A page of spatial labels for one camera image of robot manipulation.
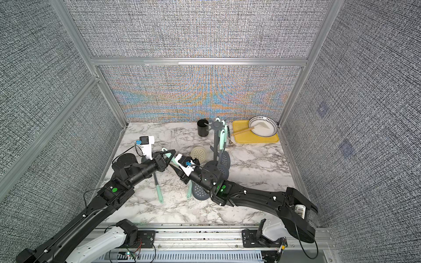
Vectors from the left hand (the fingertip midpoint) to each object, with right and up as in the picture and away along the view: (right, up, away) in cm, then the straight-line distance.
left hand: (177, 150), depth 66 cm
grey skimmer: (+8, -19, +10) cm, 23 cm away
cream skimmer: (+7, -4, +34) cm, 35 cm away
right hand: (-1, -2, 0) cm, 2 cm away
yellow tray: (+39, +6, +44) cm, 59 cm away
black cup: (+9, +12, +43) cm, 45 cm away
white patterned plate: (+57, +15, +51) cm, 78 cm away
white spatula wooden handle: (+46, +14, +47) cm, 68 cm away
